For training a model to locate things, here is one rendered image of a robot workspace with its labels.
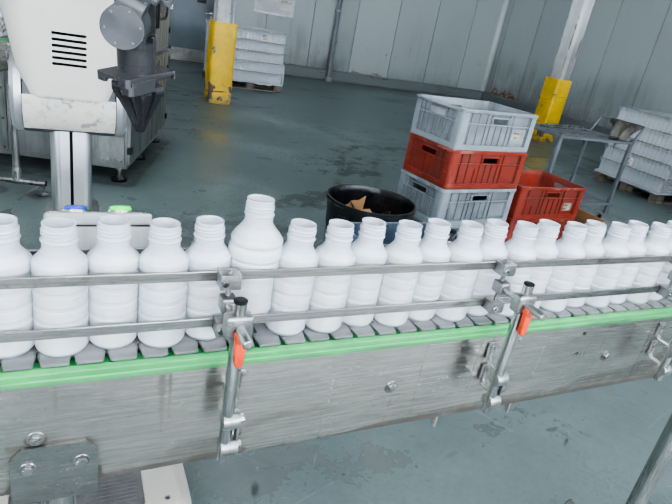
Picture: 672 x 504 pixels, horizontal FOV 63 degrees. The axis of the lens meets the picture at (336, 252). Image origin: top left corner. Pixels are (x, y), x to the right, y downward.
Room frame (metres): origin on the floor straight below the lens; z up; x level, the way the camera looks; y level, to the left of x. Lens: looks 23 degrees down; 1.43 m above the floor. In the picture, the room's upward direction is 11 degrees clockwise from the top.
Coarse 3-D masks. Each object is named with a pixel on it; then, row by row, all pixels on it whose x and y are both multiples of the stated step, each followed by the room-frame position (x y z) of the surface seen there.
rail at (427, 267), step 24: (408, 264) 0.75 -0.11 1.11; (432, 264) 0.76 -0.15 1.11; (456, 264) 0.78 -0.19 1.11; (480, 264) 0.81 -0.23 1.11; (528, 264) 0.86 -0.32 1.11; (552, 264) 0.88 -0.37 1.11; (576, 264) 0.91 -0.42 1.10; (600, 264) 0.94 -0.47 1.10; (0, 288) 0.50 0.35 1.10; (24, 288) 0.51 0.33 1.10; (624, 288) 0.99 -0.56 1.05; (648, 288) 1.02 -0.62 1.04; (288, 312) 0.66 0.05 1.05; (312, 312) 0.68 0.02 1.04; (336, 312) 0.69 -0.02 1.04; (360, 312) 0.71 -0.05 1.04; (384, 312) 0.73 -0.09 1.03; (0, 336) 0.50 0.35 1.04; (24, 336) 0.51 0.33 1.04; (48, 336) 0.52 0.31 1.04; (72, 336) 0.53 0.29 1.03
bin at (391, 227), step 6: (354, 222) 1.35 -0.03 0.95; (360, 222) 1.35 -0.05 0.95; (390, 222) 1.40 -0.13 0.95; (396, 222) 1.41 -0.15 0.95; (420, 222) 1.45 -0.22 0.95; (426, 222) 1.46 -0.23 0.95; (354, 228) 1.35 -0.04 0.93; (390, 228) 1.40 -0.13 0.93; (396, 228) 1.41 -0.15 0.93; (354, 234) 1.26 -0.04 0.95; (390, 234) 1.40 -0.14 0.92; (354, 240) 1.25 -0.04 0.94; (384, 240) 1.39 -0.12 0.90; (390, 240) 1.40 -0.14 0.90; (432, 420) 0.94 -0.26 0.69
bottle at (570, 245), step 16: (576, 224) 0.96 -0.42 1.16; (560, 240) 0.94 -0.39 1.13; (576, 240) 0.93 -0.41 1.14; (560, 256) 0.92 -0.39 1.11; (576, 256) 0.91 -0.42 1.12; (560, 272) 0.92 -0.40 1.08; (576, 272) 0.92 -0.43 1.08; (560, 288) 0.91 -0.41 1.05; (544, 304) 0.92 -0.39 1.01; (560, 304) 0.91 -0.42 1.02
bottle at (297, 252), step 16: (304, 224) 0.71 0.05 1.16; (288, 240) 0.69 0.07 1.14; (304, 240) 0.68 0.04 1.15; (288, 256) 0.67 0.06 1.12; (304, 256) 0.67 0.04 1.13; (288, 288) 0.67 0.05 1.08; (304, 288) 0.67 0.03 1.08; (272, 304) 0.67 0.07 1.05; (288, 304) 0.66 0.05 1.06; (304, 304) 0.68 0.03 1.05; (304, 320) 0.68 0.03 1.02; (288, 336) 0.67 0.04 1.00
